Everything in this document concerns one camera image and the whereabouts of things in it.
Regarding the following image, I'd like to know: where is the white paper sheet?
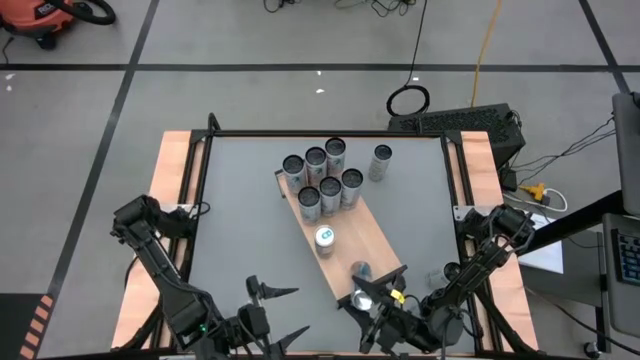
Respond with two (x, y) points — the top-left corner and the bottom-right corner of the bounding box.
(514, 212), (565, 275)

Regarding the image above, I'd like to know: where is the black power adapter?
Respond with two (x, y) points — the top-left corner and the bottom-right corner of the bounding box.
(499, 167), (521, 194)

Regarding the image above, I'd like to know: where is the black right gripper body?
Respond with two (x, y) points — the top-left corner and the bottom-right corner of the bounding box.
(360, 302), (434, 354)

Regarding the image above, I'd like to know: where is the black cable bundle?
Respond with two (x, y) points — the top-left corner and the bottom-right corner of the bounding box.
(509, 115), (617, 174)

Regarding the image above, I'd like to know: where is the white cable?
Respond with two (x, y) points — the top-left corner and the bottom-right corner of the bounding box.
(504, 187), (570, 214)

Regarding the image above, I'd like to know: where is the wooden table side board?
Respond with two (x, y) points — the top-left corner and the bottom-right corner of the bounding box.
(447, 130), (540, 351)
(110, 130), (206, 351)

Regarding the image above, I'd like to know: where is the orange shop vacuum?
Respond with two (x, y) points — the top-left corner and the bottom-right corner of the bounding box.
(0, 0), (76, 50)

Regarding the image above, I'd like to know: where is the black coiled floor cable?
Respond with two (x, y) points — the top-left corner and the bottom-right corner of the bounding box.
(385, 0), (431, 118)

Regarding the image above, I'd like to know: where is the black orange hazard mat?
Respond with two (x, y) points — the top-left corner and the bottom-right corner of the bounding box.
(0, 292), (56, 360)

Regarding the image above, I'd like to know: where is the yellow power splitter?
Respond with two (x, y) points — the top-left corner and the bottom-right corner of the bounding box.
(518, 182), (546, 199)

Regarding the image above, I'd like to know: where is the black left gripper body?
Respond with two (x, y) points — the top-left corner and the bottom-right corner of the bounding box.
(237, 275), (284, 360)

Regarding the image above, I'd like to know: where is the black computer tower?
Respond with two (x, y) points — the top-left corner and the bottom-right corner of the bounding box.
(387, 102), (527, 169)

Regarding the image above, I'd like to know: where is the grey monitor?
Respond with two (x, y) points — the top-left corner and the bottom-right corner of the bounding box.
(612, 91), (640, 219)

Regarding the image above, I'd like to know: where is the grey keyboard device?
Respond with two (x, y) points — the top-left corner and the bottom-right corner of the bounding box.
(602, 212), (640, 339)

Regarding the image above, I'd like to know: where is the blue silver Red Bull can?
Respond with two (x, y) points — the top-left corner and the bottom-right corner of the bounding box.
(313, 224), (337, 259)
(348, 259), (375, 312)

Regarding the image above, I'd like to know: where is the black vacuum hose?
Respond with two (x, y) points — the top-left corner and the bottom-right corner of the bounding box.
(47, 0), (117, 26)

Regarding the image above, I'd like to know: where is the yellow extension cable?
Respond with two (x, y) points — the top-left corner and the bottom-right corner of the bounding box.
(470, 0), (504, 109)

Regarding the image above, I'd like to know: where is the wooden shelf black metal frame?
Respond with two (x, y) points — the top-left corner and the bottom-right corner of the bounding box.
(273, 167), (409, 309)

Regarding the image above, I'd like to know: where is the black desk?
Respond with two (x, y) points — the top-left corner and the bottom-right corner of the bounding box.
(513, 189), (626, 257)

